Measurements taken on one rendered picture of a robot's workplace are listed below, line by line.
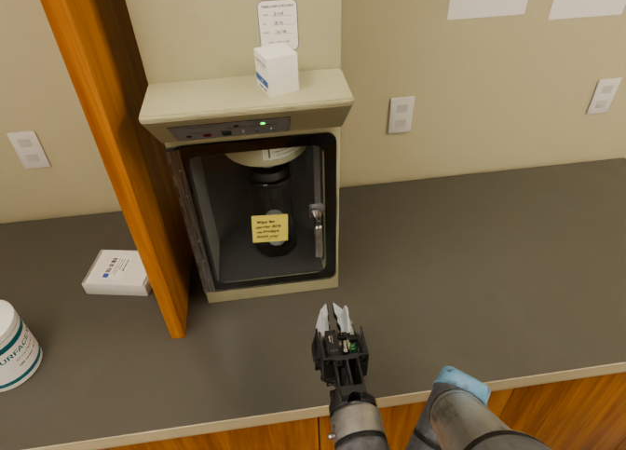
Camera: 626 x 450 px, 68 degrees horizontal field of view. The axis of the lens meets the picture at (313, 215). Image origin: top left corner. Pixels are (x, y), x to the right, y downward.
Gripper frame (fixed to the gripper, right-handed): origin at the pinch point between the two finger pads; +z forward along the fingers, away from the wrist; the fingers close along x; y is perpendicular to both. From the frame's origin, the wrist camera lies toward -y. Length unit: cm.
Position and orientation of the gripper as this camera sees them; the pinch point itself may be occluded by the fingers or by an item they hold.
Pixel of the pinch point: (331, 312)
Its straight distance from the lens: 87.2
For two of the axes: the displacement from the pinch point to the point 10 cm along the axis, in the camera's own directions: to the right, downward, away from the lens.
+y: -0.3, -7.5, -6.6
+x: -9.9, 1.1, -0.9
